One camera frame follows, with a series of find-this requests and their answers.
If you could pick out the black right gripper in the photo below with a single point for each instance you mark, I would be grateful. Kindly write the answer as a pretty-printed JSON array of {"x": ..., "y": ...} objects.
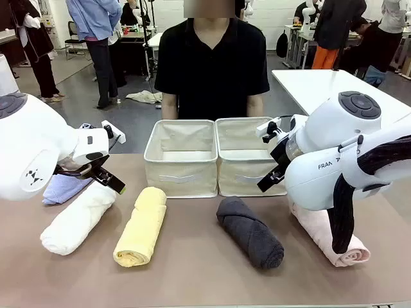
[{"x": 281, "y": 160}]

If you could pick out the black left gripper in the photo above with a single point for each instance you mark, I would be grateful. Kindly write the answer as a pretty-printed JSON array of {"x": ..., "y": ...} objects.
[{"x": 98, "y": 173}]

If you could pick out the yellow towel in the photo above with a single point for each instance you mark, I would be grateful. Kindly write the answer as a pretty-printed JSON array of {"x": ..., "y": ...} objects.
[{"x": 141, "y": 227}]

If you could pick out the white towel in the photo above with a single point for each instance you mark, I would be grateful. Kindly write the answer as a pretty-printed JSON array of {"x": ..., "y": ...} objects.
[{"x": 77, "y": 218}]

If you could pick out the lavender blue cone towel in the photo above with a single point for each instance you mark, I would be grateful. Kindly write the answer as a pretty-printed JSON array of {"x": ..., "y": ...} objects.
[{"x": 61, "y": 191}]

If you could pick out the dark grey towel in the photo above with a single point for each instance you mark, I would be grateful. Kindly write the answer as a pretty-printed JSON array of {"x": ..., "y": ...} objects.
[{"x": 248, "y": 234}]

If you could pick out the pink towel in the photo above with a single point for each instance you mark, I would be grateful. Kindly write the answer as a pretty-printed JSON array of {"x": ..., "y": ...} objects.
[{"x": 316, "y": 231}]

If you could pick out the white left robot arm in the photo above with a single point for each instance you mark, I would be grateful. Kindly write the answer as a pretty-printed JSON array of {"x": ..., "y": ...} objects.
[{"x": 32, "y": 134}]

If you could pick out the person's right forearm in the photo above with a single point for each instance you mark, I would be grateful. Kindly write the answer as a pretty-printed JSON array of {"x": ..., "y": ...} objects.
[{"x": 169, "y": 107}]

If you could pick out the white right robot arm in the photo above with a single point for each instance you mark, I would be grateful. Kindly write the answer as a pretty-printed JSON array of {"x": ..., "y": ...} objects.
[{"x": 314, "y": 179}]

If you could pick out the person's left forearm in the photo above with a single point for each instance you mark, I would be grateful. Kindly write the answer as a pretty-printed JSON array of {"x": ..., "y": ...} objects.
[{"x": 255, "y": 106}]

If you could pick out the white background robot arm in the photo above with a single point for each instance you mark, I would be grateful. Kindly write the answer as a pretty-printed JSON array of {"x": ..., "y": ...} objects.
[{"x": 309, "y": 11}]

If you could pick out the cream fabric storage bin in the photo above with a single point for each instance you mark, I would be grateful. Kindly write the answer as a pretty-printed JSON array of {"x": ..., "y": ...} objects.
[
  {"x": 180, "y": 178},
  {"x": 241, "y": 179}
]

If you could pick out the beige cloth on floor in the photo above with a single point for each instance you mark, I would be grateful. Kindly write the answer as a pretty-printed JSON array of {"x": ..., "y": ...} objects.
[{"x": 143, "y": 96}]

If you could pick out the white table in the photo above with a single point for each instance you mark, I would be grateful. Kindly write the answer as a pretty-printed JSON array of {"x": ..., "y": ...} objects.
[{"x": 314, "y": 86}]

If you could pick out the person in white top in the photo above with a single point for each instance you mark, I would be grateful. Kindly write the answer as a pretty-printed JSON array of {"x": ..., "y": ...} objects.
[{"x": 118, "y": 64}]

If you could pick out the person in black polo shirt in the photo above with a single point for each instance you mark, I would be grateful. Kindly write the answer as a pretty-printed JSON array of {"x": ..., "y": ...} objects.
[{"x": 212, "y": 70}]

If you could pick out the black backpack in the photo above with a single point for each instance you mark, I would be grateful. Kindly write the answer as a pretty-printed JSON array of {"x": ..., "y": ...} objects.
[{"x": 282, "y": 45}]

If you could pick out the grey background desk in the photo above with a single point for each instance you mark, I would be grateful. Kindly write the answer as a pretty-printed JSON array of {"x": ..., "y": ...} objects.
[{"x": 298, "y": 38}]

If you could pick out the blue bag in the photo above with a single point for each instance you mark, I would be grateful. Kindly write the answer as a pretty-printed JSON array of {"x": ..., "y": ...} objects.
[{"x": 375, "y": 76}]

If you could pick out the black tripod stand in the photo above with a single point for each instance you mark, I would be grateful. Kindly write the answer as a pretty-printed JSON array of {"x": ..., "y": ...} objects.
[{"x": 148, "y": 38}]

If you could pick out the white background desk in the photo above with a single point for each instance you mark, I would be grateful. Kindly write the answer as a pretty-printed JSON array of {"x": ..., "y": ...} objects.
[{"x": 155, "y": 40}]

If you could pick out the white air purifier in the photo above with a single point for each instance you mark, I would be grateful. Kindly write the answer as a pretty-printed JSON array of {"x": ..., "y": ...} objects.
[{"x": 8, "y": 77}]

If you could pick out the black office chair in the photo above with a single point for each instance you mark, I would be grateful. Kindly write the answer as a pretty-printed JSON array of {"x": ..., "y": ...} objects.
[{"x": 74, "y": 35}]

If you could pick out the person in blue shirt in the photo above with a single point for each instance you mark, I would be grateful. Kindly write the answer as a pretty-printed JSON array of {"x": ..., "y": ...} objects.
[{"x": 96, "y": 22}]

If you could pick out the person in black vest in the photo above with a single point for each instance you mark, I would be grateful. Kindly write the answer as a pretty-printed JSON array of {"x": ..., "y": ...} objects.
[{"x": 35, "y": 41}]

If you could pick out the person in orange trousers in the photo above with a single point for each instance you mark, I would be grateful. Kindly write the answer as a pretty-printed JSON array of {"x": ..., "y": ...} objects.
[{"x": 334, "y": 29}]

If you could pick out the seated person in black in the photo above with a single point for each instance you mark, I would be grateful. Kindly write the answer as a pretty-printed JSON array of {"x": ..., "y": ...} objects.
[{"x": 366, "y": 45}]

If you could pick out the person in grey top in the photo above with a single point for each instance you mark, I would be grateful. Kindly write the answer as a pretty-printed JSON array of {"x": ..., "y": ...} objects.
[{"x": 393, "y": 35}]

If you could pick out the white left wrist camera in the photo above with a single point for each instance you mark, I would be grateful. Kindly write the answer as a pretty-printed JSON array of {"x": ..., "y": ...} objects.
[{"x": 116, "y": 131}]

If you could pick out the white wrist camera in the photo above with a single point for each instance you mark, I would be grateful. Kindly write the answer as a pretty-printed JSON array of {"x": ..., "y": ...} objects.
[
  {"x": 268, "y": 127},
  {"x": 116, "y": 131}
]

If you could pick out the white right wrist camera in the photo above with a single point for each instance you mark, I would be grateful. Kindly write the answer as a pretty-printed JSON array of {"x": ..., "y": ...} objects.
[{"x": 268, "y": 127}]

